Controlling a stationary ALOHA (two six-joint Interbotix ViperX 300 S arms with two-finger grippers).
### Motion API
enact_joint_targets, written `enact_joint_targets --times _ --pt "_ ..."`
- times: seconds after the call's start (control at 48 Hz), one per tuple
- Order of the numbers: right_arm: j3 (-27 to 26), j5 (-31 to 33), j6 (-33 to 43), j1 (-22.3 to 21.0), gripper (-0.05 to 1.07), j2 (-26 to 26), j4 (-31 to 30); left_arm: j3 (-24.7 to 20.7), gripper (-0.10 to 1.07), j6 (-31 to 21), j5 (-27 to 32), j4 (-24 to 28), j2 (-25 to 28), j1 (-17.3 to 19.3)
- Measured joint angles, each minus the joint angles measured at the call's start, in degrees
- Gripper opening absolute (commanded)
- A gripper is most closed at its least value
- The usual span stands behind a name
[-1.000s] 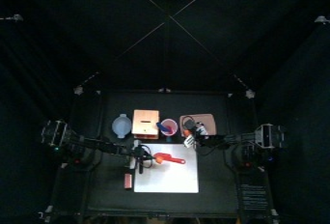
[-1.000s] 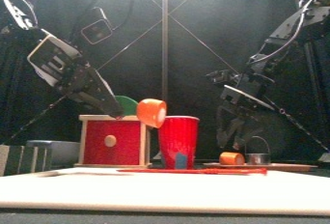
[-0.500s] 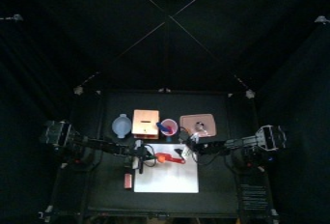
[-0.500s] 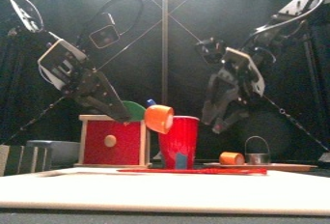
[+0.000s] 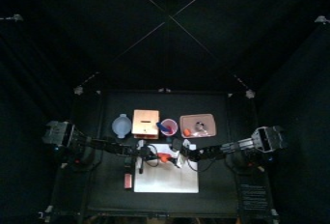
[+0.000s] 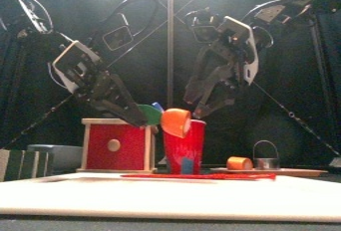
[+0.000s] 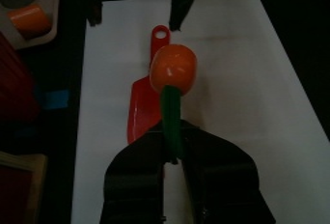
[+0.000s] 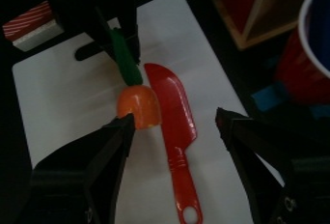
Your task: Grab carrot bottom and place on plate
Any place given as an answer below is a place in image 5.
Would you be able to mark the small red object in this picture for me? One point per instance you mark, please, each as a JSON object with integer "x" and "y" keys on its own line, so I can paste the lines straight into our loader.
{"x": 164, "y": 158}

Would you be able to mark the orange toy carrot bottom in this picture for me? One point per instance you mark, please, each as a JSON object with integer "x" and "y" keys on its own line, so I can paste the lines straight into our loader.
{"x": 187, "y": 132}

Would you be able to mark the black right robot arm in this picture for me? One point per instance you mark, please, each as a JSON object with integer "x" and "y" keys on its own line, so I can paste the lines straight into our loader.
{"x": 240, "y": 145}

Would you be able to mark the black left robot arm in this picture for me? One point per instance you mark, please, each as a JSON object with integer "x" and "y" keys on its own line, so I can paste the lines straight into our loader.
{"x": 85, "y": 142}

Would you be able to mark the tan plate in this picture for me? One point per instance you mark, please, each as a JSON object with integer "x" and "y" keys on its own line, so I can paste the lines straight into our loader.
{"x": 208, "y": 120}

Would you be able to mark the red plastic cup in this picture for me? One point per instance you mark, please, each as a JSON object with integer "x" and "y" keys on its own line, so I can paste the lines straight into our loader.
{"x": 171, "y": 129}

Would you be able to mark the white cutting board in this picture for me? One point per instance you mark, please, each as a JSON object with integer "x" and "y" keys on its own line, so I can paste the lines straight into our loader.
{"x": 167, "y": 179}

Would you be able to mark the small red block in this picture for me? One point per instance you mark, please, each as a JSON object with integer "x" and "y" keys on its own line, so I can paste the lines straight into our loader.
{"x": 128, "y": 181}

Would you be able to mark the wooden box with red panel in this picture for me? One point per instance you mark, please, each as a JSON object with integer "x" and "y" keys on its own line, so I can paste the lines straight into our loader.
{"x": 144, "y": 121}

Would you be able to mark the pale grey bowl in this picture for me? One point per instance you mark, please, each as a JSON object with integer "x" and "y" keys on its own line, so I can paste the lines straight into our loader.
{"x": 121, "y": 126}

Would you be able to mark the white text label sticker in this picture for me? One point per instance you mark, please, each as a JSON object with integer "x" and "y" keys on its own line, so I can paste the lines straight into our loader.
{"x": 252, "y": 199}

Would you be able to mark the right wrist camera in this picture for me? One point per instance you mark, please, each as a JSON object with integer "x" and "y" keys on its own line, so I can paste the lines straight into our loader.
{"x": 188, "y": 144}

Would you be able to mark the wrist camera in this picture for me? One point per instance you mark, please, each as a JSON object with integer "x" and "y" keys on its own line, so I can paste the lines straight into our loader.
{"x": 140, "y": 143}
{"x": 188, "y": 144}

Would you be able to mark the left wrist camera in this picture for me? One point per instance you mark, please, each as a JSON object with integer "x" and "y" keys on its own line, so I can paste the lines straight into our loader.
{"x": 140, "y": 143}

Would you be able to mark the metal frame clamp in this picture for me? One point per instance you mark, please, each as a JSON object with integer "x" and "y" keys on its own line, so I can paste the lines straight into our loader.
{"x": 77, "y": 89}
{"x": 16, "y": 17}
{"x": 320, "y": 19}
{"x": 249, "y": 93}

